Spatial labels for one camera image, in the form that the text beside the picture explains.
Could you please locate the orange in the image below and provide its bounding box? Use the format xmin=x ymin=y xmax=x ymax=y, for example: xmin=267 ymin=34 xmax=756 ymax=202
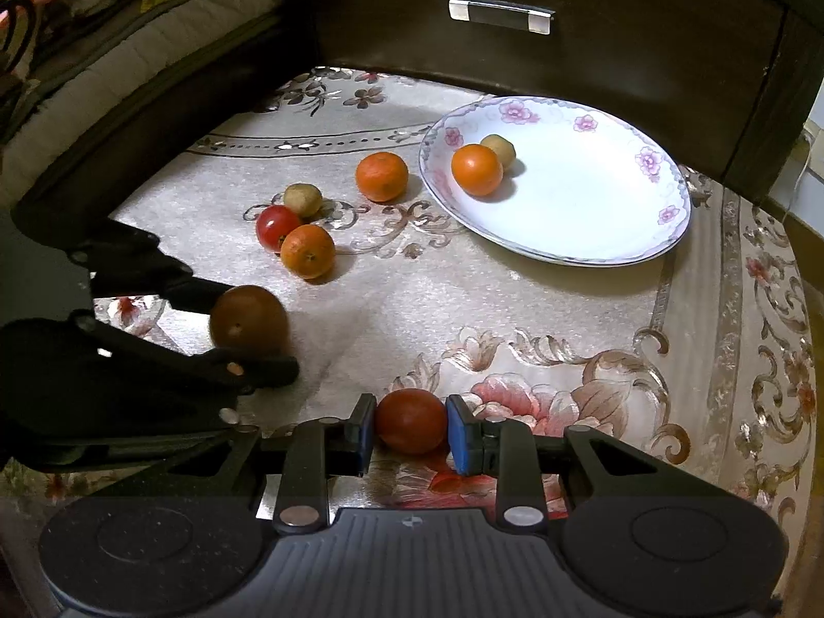
xmin=356 ymin=152 xmax=409 ymax=202
xmin=281 ymin=225 xmax=337 ymax=280
xmin=451 ymin=144 xmax=504 ymax=198

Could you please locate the small red tomato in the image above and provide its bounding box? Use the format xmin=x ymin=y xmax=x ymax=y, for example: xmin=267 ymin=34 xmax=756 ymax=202
xmin=255 ymin=205 xmax=303 ymax=253

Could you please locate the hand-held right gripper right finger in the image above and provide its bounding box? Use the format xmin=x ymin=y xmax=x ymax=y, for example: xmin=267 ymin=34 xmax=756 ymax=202
xmin=445 ymin=394 xmax=735 ymax=529

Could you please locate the silver drawer handle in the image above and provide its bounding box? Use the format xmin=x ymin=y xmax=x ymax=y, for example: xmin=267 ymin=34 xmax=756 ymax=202
xmin=449 ymin=0 xmax=556 ymax=35

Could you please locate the white cable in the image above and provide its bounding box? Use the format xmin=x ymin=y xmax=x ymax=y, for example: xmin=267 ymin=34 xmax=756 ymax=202
xmin=782 ymin=135 xmax=815 ymax=220

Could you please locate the small tan round fruit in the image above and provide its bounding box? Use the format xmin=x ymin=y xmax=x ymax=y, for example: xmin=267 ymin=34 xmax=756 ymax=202
xmin=284 ymin=184 xmax=324 ymax=218
xmin=480 ymin=134 xmax=518 ymax=173

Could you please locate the black cable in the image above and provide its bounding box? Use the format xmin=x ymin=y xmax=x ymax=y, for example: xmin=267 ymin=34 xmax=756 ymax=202
xmin=0 ymin=0 xmax=40 ymax=78

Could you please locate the white floral plate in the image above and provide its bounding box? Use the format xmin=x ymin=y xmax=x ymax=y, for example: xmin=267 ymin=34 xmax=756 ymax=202
xmin=418 ymin=96 xmax=693 ymax=267

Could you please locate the beige floral tablecloth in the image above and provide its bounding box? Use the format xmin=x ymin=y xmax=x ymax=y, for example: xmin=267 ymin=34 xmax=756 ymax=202
xmin=0 ymin=64 xmax=818 ymax=593

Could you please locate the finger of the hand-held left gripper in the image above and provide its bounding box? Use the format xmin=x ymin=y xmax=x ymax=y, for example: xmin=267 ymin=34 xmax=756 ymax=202
xmin=0 ymin=312 xmax=301 ymax=472
xmin=11 ymin=196 xmax=236 ymax=318

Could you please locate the beige mattress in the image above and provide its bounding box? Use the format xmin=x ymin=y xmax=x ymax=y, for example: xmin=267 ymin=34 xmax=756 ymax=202
xmin=0 ymin=0 xmax=284 ymax=187

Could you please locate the dark red tomato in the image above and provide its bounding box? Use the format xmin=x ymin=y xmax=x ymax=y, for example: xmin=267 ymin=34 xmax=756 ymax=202
xmin=209 ymin=285 xmax=290 ymax=362

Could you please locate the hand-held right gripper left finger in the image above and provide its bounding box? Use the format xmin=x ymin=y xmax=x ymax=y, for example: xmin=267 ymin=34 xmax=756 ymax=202
xmin=168 ymin=392 xmax=378 ymax=535

